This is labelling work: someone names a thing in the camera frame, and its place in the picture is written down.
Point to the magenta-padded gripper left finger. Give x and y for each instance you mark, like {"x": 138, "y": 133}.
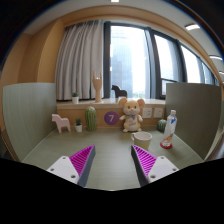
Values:
{"x": 78, "y": 163}

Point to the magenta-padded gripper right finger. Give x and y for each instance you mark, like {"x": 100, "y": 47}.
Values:
{"x": 148, "y": 163}

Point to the clear plastic water bottle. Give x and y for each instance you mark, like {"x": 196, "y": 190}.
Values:
{"x": 169, "y": 128}

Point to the yellow and white mug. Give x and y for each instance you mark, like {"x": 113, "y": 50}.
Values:
{"x": 142, "y": 140}

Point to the flat round red coaster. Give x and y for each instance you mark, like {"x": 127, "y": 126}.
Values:
{"x": 166, "y": 146}

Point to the small plant in white pot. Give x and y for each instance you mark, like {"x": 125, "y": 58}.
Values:
{"x": 78, "y": 128}
{"x": 75, "y": 99}

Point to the pink horse figurine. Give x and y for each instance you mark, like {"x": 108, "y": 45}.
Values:
{"x": 60, "y": 121}

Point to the tall green cactus ornament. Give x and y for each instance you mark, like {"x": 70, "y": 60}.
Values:
{"x": 90, "y": 119}

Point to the beige mouse plush toy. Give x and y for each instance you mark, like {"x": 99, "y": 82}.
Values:
{"x": 131, "y": 116}

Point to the purple round number sign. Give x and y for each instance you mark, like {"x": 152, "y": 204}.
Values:
{"x": 111, "y": 118}

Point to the grey-green desk partition panel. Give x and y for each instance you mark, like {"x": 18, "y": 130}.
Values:
{"x": 196, "y": 116}
{"x": 30, "y": 116}

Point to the black horse figurine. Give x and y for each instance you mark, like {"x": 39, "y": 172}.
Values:
{"x": 119, "y": 92}

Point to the wooden hand model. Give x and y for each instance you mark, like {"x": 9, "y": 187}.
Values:
{"x": 97, "y": 88}

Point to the grey pleated curtain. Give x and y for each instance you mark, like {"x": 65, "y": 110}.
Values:
{"x": 78, "y": 60}

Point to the dark-framed window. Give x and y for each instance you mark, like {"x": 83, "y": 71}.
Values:
{"x": 133, "y": 60}

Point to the ceiling lights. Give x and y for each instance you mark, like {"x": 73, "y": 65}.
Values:
{"x": 192, "y": 26}

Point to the white wall socket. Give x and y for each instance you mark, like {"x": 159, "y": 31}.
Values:
{"x": 147, "y": 112}
{"x": 158, "y": 112}

